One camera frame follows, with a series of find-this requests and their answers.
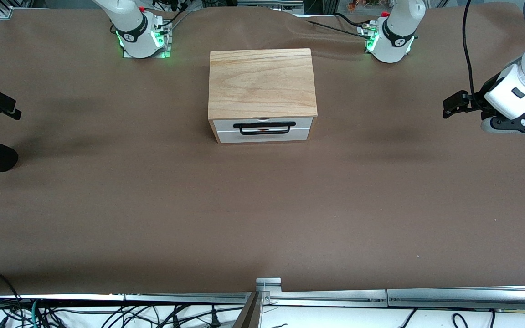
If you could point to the aluminium diagonal strut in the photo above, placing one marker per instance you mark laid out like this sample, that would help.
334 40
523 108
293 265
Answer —
251 314

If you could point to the brown table mat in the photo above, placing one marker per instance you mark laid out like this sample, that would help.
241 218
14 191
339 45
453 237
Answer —
153 205

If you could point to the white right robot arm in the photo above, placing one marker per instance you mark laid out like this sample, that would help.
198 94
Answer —
130 20

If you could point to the aluminium frame rail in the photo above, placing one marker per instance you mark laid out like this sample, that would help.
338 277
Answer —
176 298
472 298
326 298

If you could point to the wooden drawer cabinet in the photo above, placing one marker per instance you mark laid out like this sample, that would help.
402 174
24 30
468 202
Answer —
262 82

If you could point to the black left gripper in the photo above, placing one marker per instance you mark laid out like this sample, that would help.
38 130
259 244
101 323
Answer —
478 99

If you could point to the aluminium corner bracket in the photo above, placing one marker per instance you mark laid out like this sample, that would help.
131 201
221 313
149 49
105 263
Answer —
268 284

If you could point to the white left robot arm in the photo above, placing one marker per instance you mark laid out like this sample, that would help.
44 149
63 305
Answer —
401 25

